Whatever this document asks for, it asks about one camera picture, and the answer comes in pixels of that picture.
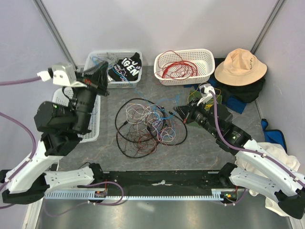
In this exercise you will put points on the grey cloth in basket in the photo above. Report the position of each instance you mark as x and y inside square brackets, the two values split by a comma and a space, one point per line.
[108, 57]

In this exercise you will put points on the white cloth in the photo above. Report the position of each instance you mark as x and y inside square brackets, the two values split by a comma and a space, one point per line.
[279, 153]

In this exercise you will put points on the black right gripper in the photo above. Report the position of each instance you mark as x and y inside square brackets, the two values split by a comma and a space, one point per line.
[189, 110]

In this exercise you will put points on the black garment under hat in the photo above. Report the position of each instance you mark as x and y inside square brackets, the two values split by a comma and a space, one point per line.
[246, 93]

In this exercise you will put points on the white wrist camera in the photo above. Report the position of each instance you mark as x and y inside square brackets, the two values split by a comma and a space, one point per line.
[62, 74]
[207, 92]

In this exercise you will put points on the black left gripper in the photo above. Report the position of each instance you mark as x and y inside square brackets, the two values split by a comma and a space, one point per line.
[95, 79]

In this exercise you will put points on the aluminium corner post left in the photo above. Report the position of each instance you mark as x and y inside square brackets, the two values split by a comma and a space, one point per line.
[54, 31]

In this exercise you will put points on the aluminium corner post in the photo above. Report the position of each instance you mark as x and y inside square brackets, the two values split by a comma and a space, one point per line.
[267, 25]
[54, 31]

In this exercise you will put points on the black printed t-shirt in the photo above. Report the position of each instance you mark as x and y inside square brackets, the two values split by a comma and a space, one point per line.
[126, 69]

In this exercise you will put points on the white oval perforated basket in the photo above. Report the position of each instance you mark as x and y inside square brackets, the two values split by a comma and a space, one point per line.
[192, 66]

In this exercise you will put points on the white rectangular basket left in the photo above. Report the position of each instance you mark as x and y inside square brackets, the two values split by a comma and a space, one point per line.
[94, 124]

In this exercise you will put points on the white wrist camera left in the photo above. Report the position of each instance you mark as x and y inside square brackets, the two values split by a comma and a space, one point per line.
[62, 74]

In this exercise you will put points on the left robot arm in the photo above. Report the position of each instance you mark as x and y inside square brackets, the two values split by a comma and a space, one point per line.
[62, 128]

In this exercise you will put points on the blue cloth at wall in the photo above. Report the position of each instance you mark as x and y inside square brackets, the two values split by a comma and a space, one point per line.
[274, 136]

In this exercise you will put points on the white rectangular basket back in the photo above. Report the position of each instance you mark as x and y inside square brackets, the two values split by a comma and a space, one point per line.
[120, 55]

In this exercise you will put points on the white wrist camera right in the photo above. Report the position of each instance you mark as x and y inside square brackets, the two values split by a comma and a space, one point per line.
[207, 92]

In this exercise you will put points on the slotted cable duct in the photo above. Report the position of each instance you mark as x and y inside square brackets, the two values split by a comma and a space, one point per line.
[215, 195]

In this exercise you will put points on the beige bucket hat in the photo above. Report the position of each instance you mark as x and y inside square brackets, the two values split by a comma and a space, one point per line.
[240, 68]

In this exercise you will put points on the green rectangular tray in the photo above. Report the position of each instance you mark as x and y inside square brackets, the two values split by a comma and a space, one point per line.
[209, 104]

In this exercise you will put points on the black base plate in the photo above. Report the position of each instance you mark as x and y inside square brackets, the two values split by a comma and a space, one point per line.
[166, 182]

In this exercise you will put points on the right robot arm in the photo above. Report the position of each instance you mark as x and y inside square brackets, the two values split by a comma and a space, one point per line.
[284, 185]

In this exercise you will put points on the aluminium corner post right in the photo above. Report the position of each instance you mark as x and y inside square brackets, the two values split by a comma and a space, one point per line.
[267, 25]

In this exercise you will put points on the white rectangular basket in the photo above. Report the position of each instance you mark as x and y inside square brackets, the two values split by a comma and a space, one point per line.
[120, 55]
[94, 124]

